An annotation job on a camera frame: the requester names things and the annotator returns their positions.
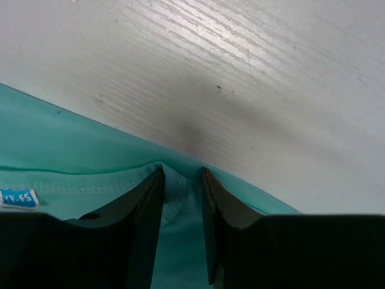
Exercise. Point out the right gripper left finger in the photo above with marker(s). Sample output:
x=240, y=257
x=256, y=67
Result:
x=121, y=237

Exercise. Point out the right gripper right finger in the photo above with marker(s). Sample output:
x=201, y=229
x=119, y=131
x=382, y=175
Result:
x=228, y=229

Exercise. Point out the teal green t-shirt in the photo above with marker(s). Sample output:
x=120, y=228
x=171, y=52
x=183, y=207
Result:
x=57, y=166

